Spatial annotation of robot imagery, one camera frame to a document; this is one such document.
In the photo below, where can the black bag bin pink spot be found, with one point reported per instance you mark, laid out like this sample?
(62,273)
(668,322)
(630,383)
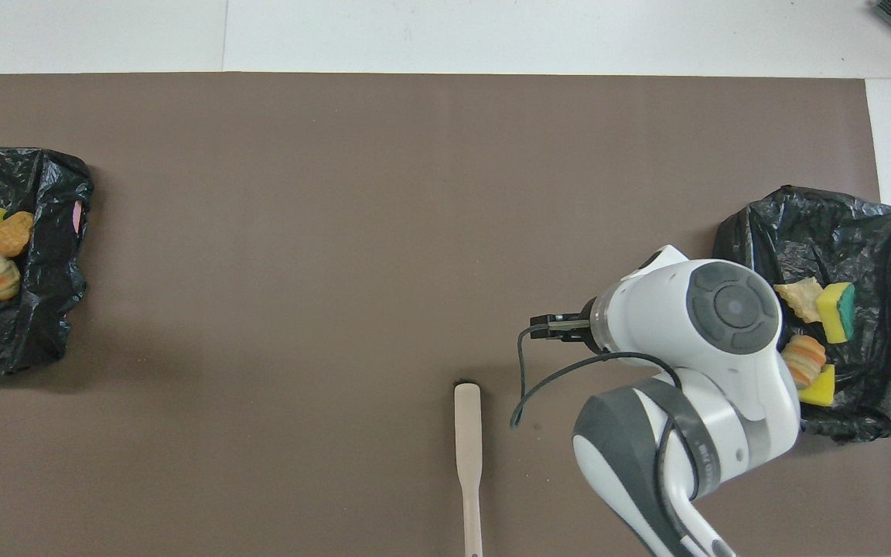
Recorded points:
(43,309)

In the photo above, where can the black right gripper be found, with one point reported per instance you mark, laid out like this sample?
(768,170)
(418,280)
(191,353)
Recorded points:
(565,327)

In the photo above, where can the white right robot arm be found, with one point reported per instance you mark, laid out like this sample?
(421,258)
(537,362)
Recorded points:
(693,348)

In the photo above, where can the orange striped bread piece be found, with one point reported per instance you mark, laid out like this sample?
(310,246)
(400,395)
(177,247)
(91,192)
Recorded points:
(805,360)

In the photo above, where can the beige hand brush black bristles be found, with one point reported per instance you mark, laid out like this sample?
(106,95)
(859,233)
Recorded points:
(468,449)

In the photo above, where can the black trash bag bin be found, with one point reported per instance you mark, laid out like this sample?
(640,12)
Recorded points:
(879,232)

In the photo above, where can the brown table mat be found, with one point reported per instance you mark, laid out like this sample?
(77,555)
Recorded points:
(337,232)

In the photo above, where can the brown round bread piece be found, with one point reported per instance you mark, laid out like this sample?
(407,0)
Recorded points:
(11,234)

